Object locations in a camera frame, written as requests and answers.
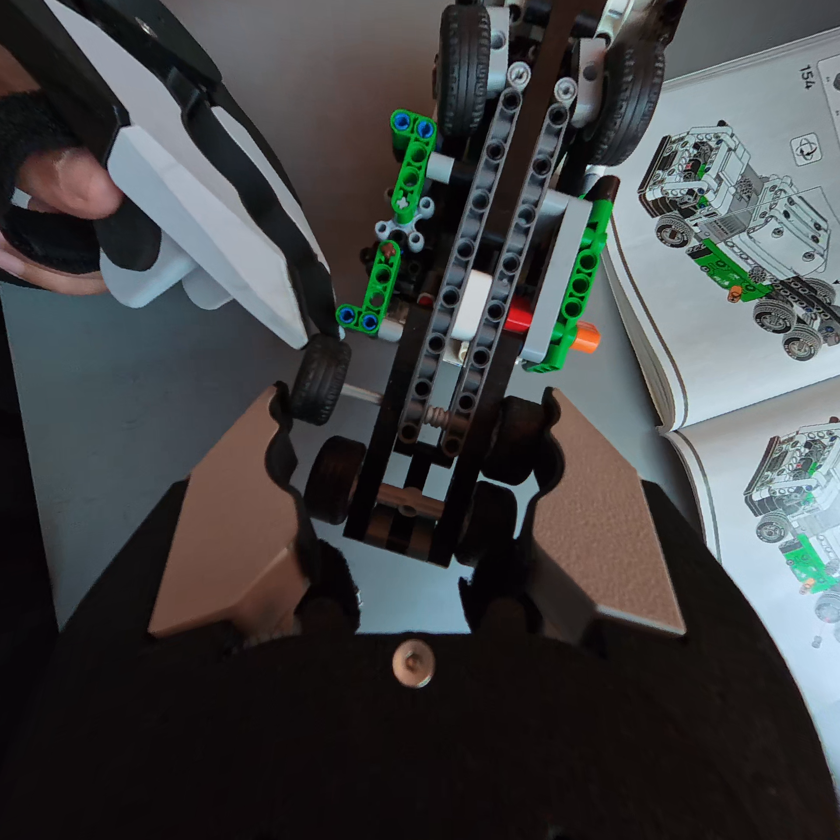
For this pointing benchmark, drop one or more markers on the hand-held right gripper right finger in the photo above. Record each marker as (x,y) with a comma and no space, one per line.
(604,525)

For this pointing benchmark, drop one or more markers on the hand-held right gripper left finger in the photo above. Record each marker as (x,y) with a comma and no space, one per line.
(229,525)

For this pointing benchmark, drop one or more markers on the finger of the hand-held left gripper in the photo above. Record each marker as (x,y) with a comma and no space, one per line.
(216,243)
(262,167)

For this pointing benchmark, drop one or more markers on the small black lego wheel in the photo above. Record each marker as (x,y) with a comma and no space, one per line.
(321,380)

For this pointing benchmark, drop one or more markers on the black green lego truck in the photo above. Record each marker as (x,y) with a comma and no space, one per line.
(485,216)

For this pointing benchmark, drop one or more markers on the lego instruction booklet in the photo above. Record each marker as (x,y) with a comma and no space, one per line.
(754,216)

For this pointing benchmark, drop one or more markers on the person's left hand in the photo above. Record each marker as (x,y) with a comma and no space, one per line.
(72,184)

